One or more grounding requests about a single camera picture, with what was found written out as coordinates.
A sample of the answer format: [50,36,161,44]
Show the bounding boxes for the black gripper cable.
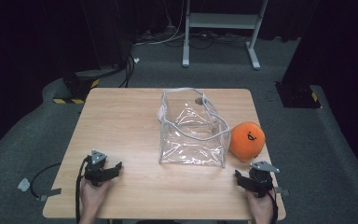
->
[75,156,93,224]
[265,186,280,224]

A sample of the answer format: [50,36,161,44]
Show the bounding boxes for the black striped stand base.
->
[274,81,323,109]
[52,69,102,105]

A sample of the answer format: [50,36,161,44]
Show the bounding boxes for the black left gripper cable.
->
[75,156,93,224]

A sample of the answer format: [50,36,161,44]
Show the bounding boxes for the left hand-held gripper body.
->
[83,149,113,188]

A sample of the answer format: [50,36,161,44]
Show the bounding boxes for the thin black floor cable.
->
[29,161,62,200]

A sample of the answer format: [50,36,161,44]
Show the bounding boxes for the grey tape strip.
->
[38,188,62,203]
[274,186,291,197]

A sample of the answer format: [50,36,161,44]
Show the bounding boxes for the white metal stand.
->
[182,0,269,71]

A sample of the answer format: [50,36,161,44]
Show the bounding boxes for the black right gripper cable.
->
[265,186,280,224]

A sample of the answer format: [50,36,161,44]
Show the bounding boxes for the clear plastic bag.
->
[157,87,232,169]

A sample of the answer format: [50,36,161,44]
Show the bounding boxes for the person's right hand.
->
[245,188,275,224]

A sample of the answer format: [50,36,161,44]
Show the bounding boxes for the black floor cable bundle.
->
[117,53,136,89]

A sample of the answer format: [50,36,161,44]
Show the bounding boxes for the grey tape piece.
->
[17,177,32,192]

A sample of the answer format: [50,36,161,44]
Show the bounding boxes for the person's left hand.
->
[79,177,112,217]

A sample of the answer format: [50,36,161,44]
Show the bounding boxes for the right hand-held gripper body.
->
[243,160,282,199]

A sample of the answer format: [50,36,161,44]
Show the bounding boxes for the orange plush toy with face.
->
[228,121,267,164]

